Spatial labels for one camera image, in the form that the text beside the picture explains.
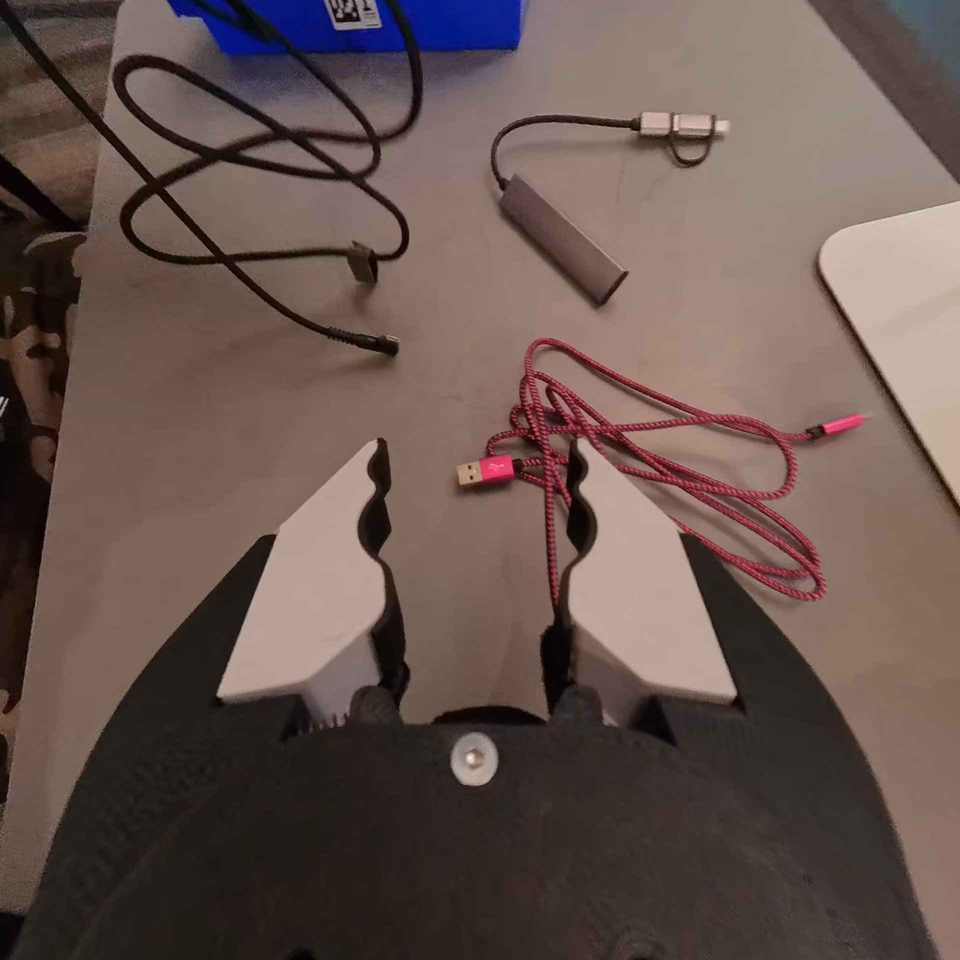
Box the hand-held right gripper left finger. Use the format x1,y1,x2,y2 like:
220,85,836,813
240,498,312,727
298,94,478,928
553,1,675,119
216,437,411,725

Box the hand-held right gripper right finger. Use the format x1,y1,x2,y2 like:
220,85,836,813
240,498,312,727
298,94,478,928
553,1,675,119
541,437,740,725

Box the black braided cable with strap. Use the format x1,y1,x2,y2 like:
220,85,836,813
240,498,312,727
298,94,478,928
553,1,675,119
0,0,425,363

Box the grey usb hub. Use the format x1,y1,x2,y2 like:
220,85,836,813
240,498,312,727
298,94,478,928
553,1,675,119
491,111,732,307

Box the camouflage pants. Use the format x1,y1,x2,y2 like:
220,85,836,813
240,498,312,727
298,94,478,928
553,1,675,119
0,232,87,721

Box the blue bin with white label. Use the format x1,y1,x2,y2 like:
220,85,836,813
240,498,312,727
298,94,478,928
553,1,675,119
166,0,521,55

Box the red braided usb cable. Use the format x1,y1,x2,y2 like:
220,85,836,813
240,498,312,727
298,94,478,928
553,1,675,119
456,337,871,605

